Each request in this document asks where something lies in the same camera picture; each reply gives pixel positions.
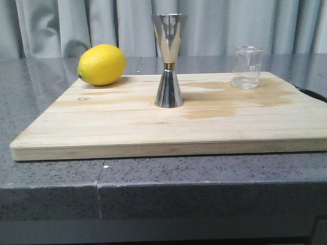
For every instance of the steel double jigger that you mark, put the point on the steel double jigger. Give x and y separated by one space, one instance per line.
168 29

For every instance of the glass measuring beaker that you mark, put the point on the glass measuring beaker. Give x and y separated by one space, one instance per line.
247 66

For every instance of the wooden cutting board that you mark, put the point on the wooden cutting board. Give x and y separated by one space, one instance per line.
121 120

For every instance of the yellow lemon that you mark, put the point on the yellow lemon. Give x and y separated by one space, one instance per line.
102 65

